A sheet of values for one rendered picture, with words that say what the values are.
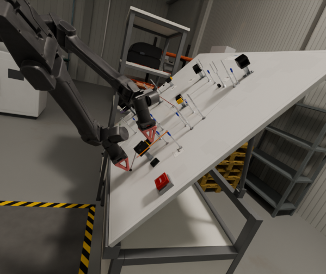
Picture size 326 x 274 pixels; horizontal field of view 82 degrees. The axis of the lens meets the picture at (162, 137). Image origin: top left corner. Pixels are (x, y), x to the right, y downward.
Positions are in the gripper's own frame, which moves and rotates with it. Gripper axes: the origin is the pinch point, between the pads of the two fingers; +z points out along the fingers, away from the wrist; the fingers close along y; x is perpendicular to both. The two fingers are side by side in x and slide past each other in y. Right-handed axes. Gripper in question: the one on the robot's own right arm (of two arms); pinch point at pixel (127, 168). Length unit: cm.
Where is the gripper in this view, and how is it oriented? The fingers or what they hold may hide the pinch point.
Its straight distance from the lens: 88.3
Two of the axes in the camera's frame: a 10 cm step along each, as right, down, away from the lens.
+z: 4.3, 7.9, 4.4
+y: -4.1, -2.7, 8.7
